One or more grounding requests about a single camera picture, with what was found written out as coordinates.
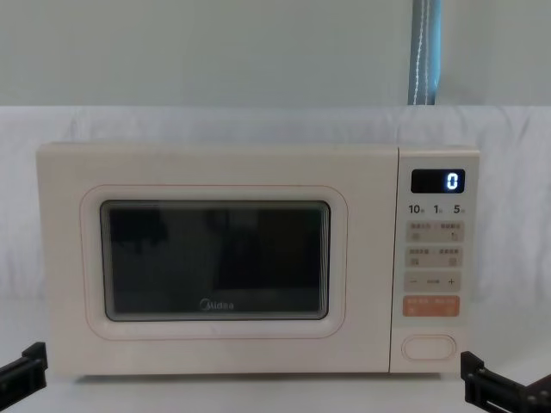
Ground cream microwave oven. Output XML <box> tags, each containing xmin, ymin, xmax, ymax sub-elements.
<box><xmin>34</xmin><ymin>141</ymin><xmax>481</xmax><ymax>382</ymax></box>

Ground white curtain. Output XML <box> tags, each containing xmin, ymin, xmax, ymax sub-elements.
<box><xmin>0</xmin><ymin>0</ymin><xmax>415</xmax><ymax>108</ymax></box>
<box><xmin>436</xmin><ymin>0</ymin><xmax>551</xmax><ymax>108</ymax></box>

